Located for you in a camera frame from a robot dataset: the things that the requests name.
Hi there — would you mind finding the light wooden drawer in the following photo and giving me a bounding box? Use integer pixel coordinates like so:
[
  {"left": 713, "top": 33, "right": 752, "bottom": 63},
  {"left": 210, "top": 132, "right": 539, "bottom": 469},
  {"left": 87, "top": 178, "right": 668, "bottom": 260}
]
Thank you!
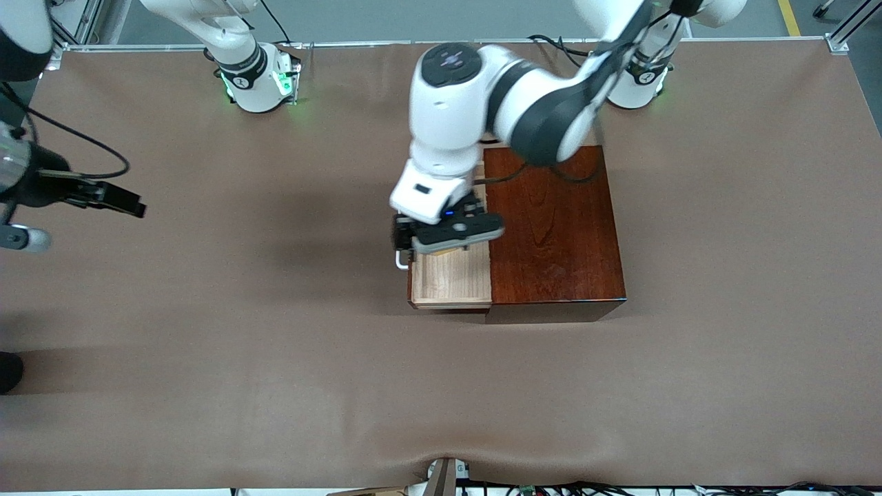
[{"left": 407, "top": 164, "right": 493, "bottom": 311}]

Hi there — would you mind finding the dark red wooden cabinet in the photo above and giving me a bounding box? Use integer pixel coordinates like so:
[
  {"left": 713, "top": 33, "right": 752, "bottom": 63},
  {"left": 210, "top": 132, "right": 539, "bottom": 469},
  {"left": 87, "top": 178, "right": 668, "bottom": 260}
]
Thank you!
[{"left": 482, "top": 145, "right": 628, "bottom": 324}]

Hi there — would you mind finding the brown table cover sheet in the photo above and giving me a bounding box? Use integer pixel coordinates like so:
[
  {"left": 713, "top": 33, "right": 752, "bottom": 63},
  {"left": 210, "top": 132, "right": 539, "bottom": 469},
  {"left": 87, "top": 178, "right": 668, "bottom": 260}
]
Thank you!
[{"left": 0, "top": 38, "right": 882, "bottom": 491}]

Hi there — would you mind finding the black round object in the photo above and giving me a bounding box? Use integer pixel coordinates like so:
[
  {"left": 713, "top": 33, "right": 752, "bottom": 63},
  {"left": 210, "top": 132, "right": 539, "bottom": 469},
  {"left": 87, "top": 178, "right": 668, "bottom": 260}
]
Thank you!
[{"left": 0, "top": 351, "right": 25, "bottom": 395}]

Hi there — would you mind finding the aluminium frame post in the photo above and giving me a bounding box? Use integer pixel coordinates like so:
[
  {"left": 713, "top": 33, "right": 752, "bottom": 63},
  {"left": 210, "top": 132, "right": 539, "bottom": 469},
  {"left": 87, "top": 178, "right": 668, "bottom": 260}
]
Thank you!
[
  {"left": 827, "top": 0, "right": 882, "bottom": 54},
  {"left": 48, "top": 0, "right": 104, "bottom": 52}
]

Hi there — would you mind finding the aluminium table edge rail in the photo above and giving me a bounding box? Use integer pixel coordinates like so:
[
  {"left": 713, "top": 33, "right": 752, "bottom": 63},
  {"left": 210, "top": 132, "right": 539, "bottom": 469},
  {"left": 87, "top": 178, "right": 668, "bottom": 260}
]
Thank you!
[{"left": 55, "top": 38, "right": 831, "bottom": 52}]

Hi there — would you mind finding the black right base cable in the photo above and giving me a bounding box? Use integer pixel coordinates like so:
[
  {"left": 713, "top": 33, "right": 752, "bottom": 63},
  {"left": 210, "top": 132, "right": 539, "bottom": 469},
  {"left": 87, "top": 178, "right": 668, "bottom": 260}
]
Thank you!
[{"left": 258, "top": 0, "right": 294, "bottom": 45}]

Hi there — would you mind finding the black base cable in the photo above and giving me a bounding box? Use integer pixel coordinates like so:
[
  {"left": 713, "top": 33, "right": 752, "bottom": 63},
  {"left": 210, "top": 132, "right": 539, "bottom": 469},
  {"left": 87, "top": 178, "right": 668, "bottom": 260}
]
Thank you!
[
  {"left": 527, "top": 33, "right": 607, "bottom": 70},
  {"left": 258, "top": 0, "right": 294, "bottom": 45}
]

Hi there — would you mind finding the black left base cable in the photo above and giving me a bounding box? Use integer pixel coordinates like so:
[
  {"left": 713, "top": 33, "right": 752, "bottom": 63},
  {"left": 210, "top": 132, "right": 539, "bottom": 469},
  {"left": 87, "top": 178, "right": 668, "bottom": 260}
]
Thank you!
[{"left": 527, "top": 33, "right": 607, "bottom": 70}]

